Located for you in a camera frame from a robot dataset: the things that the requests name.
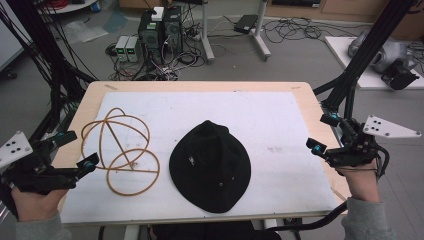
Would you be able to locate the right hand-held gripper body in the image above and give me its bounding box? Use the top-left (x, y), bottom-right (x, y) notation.
top-left (324, 114), bottom-right (423, 169)

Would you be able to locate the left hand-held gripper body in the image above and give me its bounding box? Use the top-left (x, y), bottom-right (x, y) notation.
top-left (0, 130), bottom-right (78, 196)

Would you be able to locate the rattan ring hat stand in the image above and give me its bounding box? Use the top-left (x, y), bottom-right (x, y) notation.
top-left (80, 107), bottom-right (161, 197)

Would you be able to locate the black hat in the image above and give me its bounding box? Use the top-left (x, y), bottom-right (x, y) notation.
top-left (168, 119), bottom-right (252, 214)

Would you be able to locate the person's left hand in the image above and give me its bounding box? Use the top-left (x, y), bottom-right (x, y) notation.
top-left (11, 186), bottom-right (70, 223)

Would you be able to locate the person's right hand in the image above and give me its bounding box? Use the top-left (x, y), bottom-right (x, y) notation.
top-left (334, 159), bottom-right (383, 204)

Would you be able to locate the white table mat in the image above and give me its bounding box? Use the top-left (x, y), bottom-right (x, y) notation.
top-left (59, 91), bottom-right (340, 225)

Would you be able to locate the white floor platform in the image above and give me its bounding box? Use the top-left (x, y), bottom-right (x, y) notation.
top-left (323, 35), bottom-right (424, 91)

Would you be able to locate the black metal stand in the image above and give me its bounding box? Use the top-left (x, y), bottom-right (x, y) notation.
top-left (0, 0), bottom-right (98, 144)
top-left (312, 0), bottom-right (419, 120)

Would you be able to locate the black device on platform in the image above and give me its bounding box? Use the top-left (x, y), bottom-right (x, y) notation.
top-left (380, 59), bottom-right (421, 91)

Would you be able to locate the white table leg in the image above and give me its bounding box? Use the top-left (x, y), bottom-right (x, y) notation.
top-left (123, 224), bottom-right (141, 240)

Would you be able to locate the grey rounded machine shell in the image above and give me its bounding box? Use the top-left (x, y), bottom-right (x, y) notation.
top-left (347, 30), bottom-right (418, 75)

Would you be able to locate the grey power supply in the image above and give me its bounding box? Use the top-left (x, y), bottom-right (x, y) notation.
top-left (114, 35), bottom-right (130, 63)
top-left (125, 35), bottom-right (143, 64)

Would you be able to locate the grey metal desk leg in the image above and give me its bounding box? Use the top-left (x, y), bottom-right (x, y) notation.
top-left (199, 0), bottom-right (216, 65)
top-left (250, 0), bottom-right (272, 62)

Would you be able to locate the clear plastic sheet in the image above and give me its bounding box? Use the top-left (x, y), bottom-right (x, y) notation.
top-left (62, 19), bottom-right (110, 45)

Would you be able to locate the white cabinet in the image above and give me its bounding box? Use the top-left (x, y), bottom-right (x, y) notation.
top-left (0, 0), bottom-right (33, 73)

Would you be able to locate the flat black box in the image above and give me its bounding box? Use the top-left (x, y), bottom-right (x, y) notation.
top-left (233, 14), bottom-right (260, 35)

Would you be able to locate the wooden table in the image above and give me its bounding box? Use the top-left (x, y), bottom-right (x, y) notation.
top-left (51, 80), bottom-right (353, 228)

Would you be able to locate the white round table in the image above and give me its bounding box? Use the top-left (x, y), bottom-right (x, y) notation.
top-left (37, 0), bottom-right (98, 15)

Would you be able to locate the black computer tower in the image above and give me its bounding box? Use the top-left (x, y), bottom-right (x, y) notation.
top-left (162, 5), bottom-right (185, 56)
top-left (137, 9), bottom-right (165, 65)

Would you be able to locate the small white box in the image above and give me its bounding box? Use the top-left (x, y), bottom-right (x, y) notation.
top-left (151, 6), bottom-right (165, 22)

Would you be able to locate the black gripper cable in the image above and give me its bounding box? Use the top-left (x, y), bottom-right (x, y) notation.
top-left (374, 143), bottom-right (392, 179)

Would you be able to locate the thick black hose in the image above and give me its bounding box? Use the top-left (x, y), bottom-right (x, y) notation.
top-left (266, 199), bottom-right (350, 233)

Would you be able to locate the tangle of black floor cables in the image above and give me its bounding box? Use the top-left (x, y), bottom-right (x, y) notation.
top-left (262, 15), bottom-right (324, 45)

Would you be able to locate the tangle of computer cables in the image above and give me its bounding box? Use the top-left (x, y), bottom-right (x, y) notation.
top-left (105, 42), bottom-right (208, 82)

